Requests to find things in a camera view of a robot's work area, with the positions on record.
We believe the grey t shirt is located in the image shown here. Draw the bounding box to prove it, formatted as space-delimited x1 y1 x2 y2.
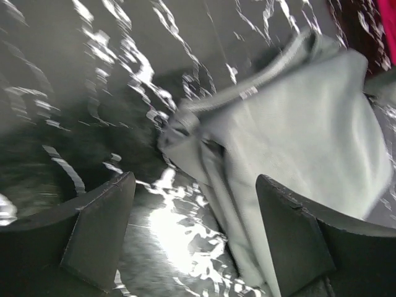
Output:
158 29 393 295

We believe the pink folded t shirt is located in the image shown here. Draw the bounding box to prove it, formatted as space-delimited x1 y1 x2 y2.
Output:
377 0 396 66

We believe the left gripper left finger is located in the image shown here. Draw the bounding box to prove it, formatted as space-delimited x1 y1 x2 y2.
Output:
1 173 136 296

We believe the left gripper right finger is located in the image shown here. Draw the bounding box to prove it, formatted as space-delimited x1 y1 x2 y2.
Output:
256 175 395 296

